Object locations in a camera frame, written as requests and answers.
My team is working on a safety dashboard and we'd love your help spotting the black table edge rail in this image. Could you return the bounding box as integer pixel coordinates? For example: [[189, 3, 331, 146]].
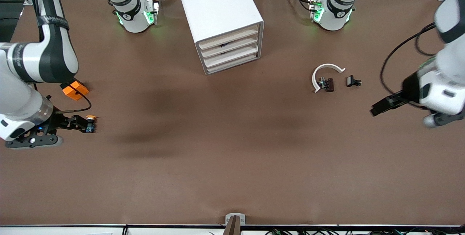
[[0, 223, 465, 228]]

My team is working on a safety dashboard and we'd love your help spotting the orange and black box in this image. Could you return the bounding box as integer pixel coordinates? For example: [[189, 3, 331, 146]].
[[61, 80, 89, 101]]

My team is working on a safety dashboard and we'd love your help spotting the dark brown small component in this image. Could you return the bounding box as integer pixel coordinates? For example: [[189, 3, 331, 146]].
[[318, 77, 335, 93]]

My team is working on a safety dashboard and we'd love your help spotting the tangled cables bundle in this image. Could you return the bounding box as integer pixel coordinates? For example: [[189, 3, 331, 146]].
[[265, 228, 465, 235]]

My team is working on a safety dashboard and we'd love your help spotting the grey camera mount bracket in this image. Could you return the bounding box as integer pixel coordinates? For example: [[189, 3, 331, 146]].
[[225, 213, 246, 235]]

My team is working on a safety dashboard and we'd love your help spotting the orange push button switch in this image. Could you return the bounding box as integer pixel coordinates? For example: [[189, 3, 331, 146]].
[[85, 115, 98, 134]]

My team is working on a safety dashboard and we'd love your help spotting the white curved plastic part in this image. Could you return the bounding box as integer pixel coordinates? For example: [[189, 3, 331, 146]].
[[312, 63, 346, 94]]

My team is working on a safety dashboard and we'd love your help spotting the white table edge panel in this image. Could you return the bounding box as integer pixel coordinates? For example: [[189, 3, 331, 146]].
[[0, 227, 226, 235]]

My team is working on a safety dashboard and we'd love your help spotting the brown table cover sheet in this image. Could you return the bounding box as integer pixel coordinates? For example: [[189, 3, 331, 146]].
[[0, 0, 465, 226]]

